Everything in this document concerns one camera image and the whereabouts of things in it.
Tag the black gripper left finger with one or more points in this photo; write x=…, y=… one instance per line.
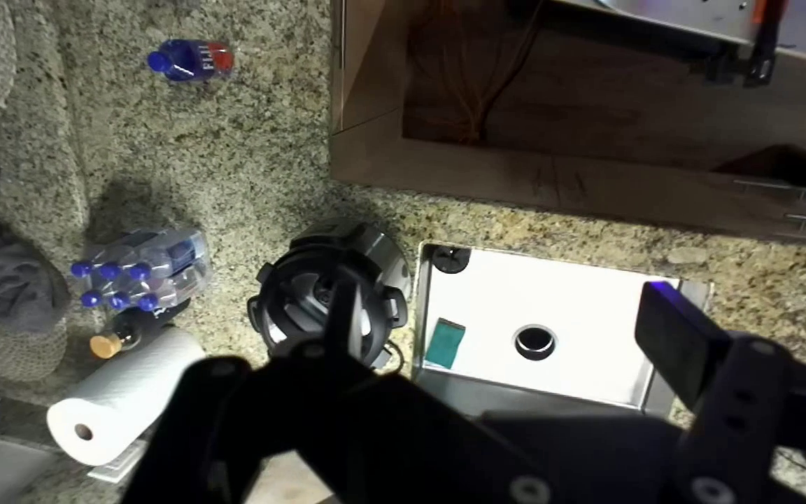
x=372, y=437

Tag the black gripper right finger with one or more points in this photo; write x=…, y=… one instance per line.
x=747, y=394

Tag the green sponge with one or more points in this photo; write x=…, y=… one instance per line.
x=443, y=344

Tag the brown cork bottle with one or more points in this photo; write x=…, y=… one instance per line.
x=125, y=335

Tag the paper towel roll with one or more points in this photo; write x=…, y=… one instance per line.
x=102, y=416

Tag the pack of water bottles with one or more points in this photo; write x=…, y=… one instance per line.
x=145, y=269

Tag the single blue water bottle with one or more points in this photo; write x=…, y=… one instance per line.
x=191, y=61

